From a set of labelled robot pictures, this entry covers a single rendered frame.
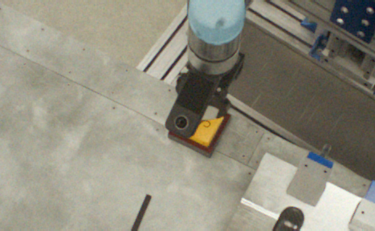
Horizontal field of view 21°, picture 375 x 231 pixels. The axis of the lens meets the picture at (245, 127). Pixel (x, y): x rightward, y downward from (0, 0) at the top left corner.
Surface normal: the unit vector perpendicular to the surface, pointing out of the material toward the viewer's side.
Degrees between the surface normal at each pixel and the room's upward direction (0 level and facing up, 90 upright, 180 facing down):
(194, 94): 30
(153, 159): 0
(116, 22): 0
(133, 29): 0
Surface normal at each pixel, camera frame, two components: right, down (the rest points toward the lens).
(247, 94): 0.08, -0.37
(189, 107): -0.14, 0.08
